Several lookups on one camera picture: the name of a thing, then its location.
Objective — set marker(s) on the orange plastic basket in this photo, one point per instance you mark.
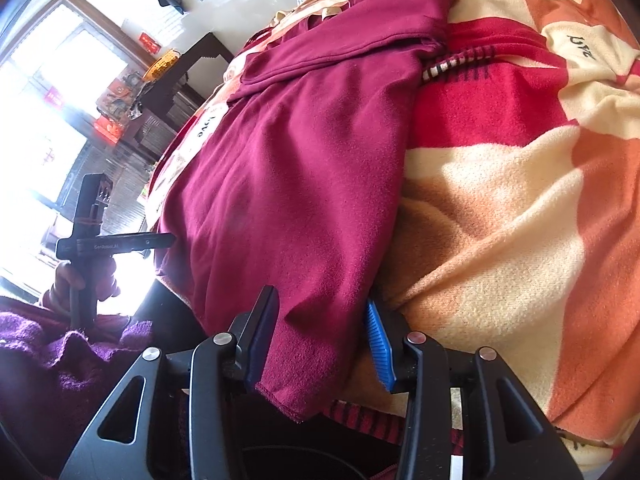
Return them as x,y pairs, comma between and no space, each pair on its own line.
161,65

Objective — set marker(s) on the maroon sweater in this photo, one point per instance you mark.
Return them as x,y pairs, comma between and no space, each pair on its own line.
300,185

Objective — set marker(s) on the printed fleece blanket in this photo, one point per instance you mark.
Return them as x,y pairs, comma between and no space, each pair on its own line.
500,210

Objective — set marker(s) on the person's left hand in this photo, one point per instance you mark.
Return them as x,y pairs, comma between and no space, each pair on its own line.
65,282

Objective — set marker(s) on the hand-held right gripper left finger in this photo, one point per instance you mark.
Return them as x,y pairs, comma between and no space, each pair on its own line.
260,340

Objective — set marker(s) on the red paper wall sticker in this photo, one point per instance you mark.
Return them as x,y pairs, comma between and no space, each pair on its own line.
148,43

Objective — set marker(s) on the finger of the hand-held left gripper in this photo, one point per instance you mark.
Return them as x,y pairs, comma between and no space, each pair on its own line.
161,241

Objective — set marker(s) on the decorated red gift boxes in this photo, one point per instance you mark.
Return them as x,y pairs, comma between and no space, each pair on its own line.
117,107

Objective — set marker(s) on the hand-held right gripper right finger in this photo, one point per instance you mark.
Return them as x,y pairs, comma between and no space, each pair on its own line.
380,350

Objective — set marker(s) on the dark wooden table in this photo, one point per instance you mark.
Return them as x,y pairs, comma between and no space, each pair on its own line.
200,55

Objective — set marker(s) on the window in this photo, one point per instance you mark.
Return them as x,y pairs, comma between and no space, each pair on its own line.
50,110

